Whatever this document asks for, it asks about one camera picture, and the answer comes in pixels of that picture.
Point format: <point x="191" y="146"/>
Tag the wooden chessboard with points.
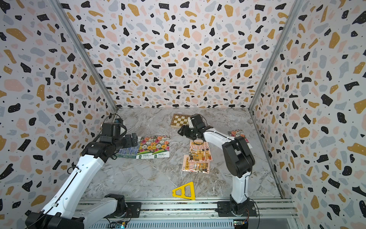
<point x="179" y="120"/>

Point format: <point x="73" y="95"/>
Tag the colourful flower seed packet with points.
<point x="237" y="133"/>
<point x="161" y="146"/>
<point x="145" y="150"/>

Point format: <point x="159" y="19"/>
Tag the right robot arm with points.
<point x="238" y="158"/>

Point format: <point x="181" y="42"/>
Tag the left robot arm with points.
<point x="59" y="212"/>

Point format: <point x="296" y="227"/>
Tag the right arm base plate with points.
<point x="231" y="209"/>

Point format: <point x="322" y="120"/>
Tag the yellow triangular plastic tool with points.
<point x="185" y="191"/>

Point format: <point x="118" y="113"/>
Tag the lavender seed packet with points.
<point x="128" y="152"/>

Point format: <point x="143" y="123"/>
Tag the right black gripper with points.
<point x="184" y="130"/>

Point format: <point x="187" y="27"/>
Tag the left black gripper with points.
<point x="129" y="143"/>

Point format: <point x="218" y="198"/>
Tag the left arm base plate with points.
<point x="129" y="210"/>

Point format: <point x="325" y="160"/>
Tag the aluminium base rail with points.
<point x="203" y="213"/>

